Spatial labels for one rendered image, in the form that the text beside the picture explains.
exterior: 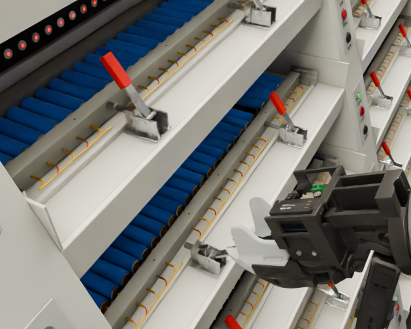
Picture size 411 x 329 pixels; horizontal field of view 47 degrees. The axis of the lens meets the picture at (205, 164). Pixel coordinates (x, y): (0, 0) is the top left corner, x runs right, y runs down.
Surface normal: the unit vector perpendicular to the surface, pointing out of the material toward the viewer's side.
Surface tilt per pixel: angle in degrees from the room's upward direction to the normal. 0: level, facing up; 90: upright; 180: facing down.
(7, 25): 108
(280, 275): 22
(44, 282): 90
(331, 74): 90
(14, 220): 90
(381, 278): 89
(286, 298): 18
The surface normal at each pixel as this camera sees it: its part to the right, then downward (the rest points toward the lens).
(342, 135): -0.50, 0.60
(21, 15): 0.87, 0.29
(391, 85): -0.06, -0.75
